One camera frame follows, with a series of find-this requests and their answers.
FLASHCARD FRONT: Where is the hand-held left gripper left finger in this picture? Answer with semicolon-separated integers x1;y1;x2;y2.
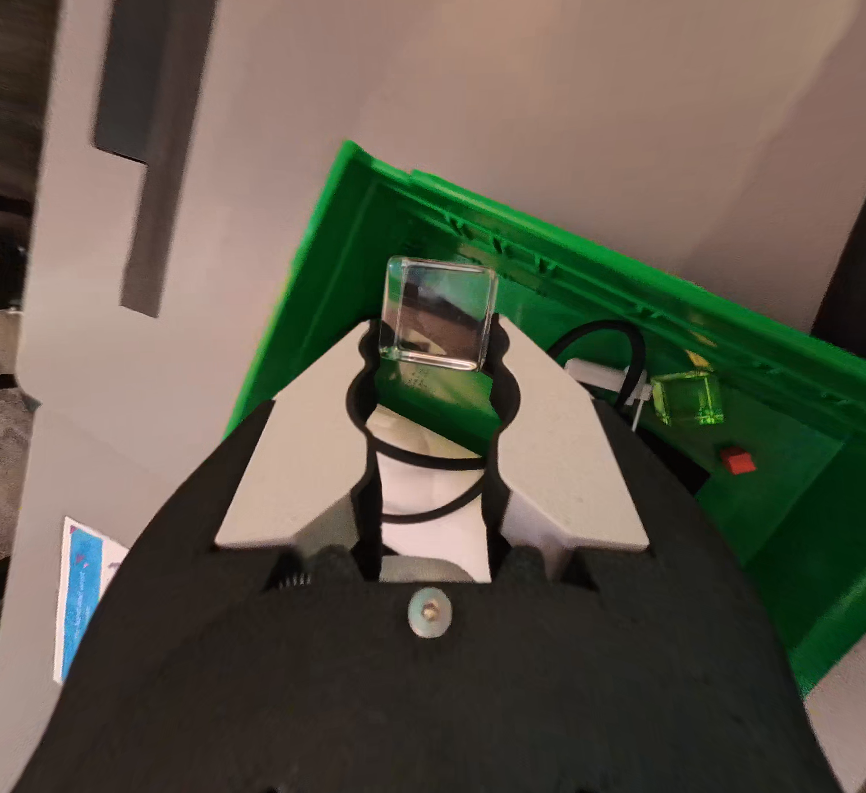
214;320;385;581

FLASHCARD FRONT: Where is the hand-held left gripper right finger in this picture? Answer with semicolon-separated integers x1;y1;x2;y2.
482;314;650;583

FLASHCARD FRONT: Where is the green plastic bin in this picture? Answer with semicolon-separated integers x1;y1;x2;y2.
223;140;866;699

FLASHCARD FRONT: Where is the clear acrylic cube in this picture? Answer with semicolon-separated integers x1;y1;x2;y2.
378;255;500;373

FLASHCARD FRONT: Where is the white plug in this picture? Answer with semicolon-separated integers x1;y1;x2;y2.
563;358;656;432

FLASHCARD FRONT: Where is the small green translucent cube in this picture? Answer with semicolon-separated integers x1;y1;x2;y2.
649;370;725;427

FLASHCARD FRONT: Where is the white cylindrical roll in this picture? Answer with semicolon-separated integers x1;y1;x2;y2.
369;404;491;583

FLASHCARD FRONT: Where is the blue printed paper sheet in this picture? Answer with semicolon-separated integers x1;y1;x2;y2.
53;516;131;684

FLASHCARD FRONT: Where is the thin black cable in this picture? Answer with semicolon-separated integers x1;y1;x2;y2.
547;321;648;402

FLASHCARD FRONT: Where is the black desk cable channel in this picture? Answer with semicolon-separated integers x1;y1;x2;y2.
93;0;232;319

